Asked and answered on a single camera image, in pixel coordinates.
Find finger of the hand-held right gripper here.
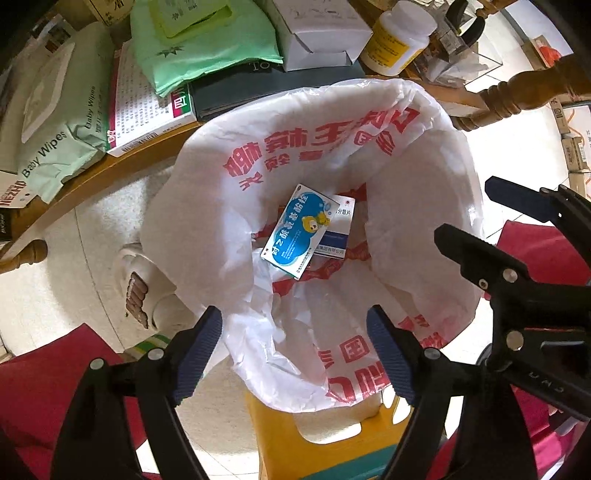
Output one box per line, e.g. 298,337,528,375
435,223,591,324
485,176,591,245

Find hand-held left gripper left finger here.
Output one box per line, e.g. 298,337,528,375
50,305,223,480

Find light green wipes pack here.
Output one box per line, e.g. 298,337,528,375
0,21,116,204

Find black strap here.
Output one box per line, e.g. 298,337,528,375
445,0,485,47

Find dark grey notebook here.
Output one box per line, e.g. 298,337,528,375
188,60,365,123

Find white printed box red end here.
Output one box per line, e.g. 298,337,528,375
105,39,197,158

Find white shoe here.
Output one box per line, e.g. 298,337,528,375
115,242,199,330

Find white red printed plastic bag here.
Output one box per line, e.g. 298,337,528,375
140,78,485,414

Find green packet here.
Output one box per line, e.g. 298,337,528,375
129,0,284,97

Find yellow-green wipes pack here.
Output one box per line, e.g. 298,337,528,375
150,0,232,40

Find open cardboard box red contents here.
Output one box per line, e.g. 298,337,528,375
531,37,561,65

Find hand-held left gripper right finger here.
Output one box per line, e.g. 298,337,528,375
366,305,546,480

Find white cardboard box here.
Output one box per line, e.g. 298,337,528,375
270,0,374,72

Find white bottle yellow label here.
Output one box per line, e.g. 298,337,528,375
360,0,437,77

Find beige cardboard box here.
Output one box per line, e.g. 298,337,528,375
88,0,134,24

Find blue white medicine box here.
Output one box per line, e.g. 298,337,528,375
261,183,339,281

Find large cardboard box orange print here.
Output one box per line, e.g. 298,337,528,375
550,98,591,136

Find clear plastic box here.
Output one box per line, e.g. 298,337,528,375
406,14,504,93

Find small white blue box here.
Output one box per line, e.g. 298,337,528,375
314,194,356,259

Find yellow plastic stool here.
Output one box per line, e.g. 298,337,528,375
244,388,416,480

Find red black printed box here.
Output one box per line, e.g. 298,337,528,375
0,178,28,243

